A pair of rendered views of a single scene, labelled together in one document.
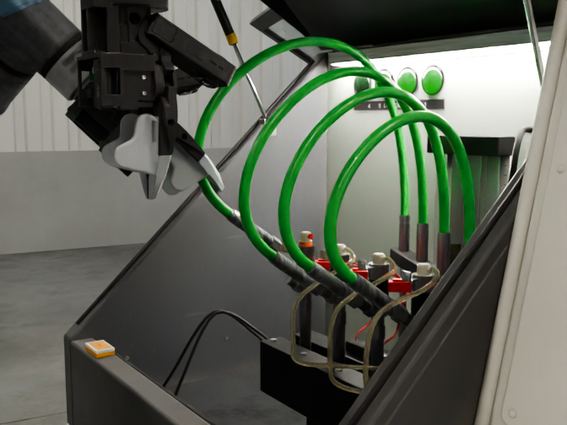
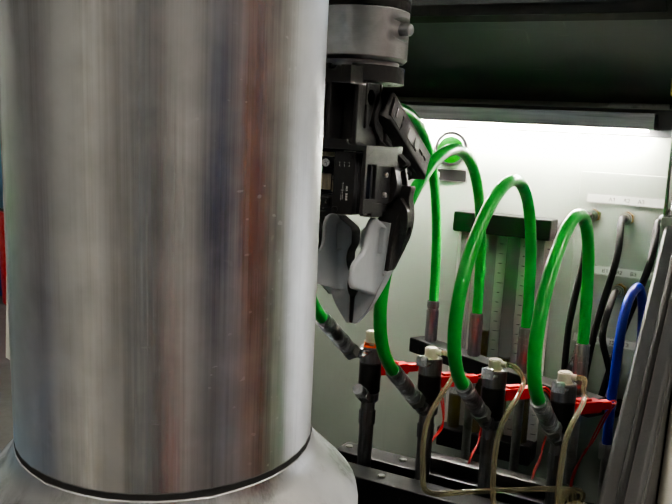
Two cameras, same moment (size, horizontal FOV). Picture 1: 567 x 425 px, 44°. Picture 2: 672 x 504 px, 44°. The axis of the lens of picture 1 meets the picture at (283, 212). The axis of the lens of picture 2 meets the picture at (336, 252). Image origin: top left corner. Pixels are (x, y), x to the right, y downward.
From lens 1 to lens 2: 0.51 m
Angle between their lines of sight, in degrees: 27
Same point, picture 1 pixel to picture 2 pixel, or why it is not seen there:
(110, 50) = (357, 139)
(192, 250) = not seen: hidden behind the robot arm
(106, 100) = (365, 207)
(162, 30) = (396, 115)
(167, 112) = (408, 219)
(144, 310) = not seen: hidden behind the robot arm
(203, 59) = (416, 149)
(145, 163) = (369, 280)
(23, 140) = not seen: outside the picture
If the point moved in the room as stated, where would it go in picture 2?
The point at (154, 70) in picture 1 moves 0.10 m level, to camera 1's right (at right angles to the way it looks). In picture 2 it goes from (396, 166) to (496, 170)
